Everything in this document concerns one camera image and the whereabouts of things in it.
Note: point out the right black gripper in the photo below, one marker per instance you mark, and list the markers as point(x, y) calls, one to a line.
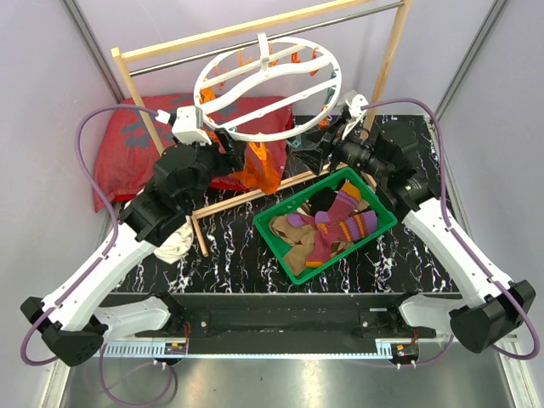
point(312, 158)

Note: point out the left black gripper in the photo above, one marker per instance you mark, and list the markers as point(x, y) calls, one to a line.
point(233, 160)

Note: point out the orange sock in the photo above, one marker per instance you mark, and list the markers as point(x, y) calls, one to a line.
point(248, 176)
point(270, 180)

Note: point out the purple striped sock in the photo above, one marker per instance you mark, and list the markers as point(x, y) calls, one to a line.
point(347, 199)
point(351, 229)

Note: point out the white round sock hanger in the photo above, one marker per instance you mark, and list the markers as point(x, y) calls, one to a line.
point(301, 73)

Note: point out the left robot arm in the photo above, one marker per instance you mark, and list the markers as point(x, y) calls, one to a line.
point(71, 321)

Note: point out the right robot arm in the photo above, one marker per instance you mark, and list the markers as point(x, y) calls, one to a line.
point(492, 304)

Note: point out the black sock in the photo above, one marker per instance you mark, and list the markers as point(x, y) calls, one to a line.
point(322, 200)

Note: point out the red patterned pillow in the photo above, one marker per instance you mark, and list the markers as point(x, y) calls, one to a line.
point(127, 152)

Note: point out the tan sock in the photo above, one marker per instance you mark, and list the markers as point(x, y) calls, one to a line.
point(301, 240)

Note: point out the white crumpled cloth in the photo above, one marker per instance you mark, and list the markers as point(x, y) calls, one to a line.
point(177, 244)

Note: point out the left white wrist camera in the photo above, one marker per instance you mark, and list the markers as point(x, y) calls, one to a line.
point(187, 125)

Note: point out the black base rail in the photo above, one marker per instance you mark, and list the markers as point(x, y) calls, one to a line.
point(285, 325)

